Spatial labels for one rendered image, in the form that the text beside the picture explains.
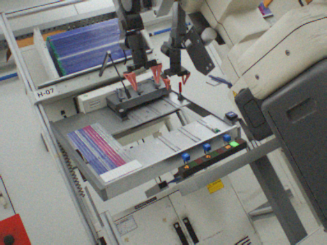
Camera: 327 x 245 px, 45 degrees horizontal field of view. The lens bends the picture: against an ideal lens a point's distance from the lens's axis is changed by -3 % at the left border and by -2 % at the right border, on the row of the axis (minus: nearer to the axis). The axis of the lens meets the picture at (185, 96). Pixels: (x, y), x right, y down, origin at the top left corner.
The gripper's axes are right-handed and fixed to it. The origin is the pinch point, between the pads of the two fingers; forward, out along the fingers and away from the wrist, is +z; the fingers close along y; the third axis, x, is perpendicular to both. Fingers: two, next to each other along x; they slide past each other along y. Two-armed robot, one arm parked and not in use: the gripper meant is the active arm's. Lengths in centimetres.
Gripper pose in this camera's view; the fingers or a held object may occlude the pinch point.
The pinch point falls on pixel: (175, 85)
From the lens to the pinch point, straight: 205.4
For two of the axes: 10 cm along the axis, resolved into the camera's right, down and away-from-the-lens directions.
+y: -8.4, 2.8, -4.6
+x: 5.4, 4.4, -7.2
